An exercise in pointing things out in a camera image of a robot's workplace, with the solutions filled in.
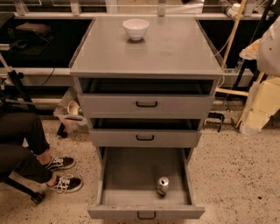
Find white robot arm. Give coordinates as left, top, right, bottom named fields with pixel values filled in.
left=240, top=17, right=280, bottom=135

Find grey drawer cabinet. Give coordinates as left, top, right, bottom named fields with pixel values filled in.
left=69, top=16, right=225, bottom=165

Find middle grey drawer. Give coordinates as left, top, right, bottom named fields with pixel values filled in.
left=89, top=118, right=201, bottom=148

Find grey drawer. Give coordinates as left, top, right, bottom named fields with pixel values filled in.
left=89, top=118, right=201, bottom=148
left=88, top=147, right=205, bottom=220
left=78, top=78, right=214, bottom=119

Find top grey drawer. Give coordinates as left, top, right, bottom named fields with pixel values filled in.
left=78, top=78, right=214, bottom=119

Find bottom grey drawer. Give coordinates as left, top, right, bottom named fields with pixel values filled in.
left=88, top=147, right=205, bottom=220

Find white cup in bin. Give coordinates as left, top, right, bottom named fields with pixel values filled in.
left=66, top=101, right=80, bottom=116

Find clear plastic bin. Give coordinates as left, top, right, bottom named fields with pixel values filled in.
left=53, top=87, right=88, bottom=133

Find white ceramic bowl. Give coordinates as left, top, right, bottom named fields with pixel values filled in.
left=122, top=18, right=150, bottom=40

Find upper black white sneaker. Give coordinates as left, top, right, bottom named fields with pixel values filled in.
left=45, top=157, right=76, bottom=172

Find black white sneaker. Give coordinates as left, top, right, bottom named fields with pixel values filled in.
left=47, top=174, right=83, bottom=193
left=45, top=157, right=76, bottom=172

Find lower black white sneaker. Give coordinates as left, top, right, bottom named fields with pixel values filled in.
left=47, top=174, right=83, bottom=193

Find seated person black trousers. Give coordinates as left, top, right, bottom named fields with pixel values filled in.
left=0, top=113, right=53, bottom=183

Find dark box on shelf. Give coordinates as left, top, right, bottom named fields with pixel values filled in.
left=15, top=22, right=52, bottom=37

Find black tripod stand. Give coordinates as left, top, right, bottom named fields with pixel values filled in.
left=0, top=52, right=38, bottom=113

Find black chair base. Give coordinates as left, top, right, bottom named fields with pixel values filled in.
left=4, top=178, right=45, bottom=204

